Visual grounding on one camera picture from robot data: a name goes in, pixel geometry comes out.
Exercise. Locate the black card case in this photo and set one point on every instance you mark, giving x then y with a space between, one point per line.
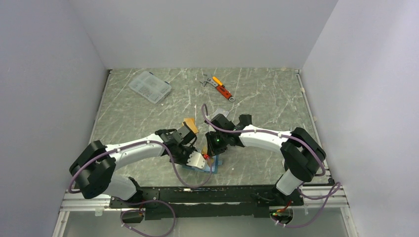
245 119

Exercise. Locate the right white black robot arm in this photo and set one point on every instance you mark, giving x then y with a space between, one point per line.
303 156

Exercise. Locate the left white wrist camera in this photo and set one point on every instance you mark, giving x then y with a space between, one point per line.
197 160

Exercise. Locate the single orange credit card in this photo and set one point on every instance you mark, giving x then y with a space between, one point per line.
208 158

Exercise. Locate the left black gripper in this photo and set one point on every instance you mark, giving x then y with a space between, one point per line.
189 149

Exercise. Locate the silver grey card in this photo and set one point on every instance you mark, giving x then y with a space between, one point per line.
221 111

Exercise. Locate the orange credit cards stack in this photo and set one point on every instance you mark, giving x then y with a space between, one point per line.
190 122

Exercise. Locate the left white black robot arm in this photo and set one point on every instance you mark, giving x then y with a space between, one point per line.
93 172

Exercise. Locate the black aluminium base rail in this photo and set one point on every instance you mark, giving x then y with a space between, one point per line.
211 201

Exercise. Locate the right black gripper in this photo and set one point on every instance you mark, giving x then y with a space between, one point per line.
212 149

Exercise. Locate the clear plastic organizer box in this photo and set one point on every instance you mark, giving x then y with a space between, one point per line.
150 87

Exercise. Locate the red adjustable wrench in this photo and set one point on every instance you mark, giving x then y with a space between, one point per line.
222 90

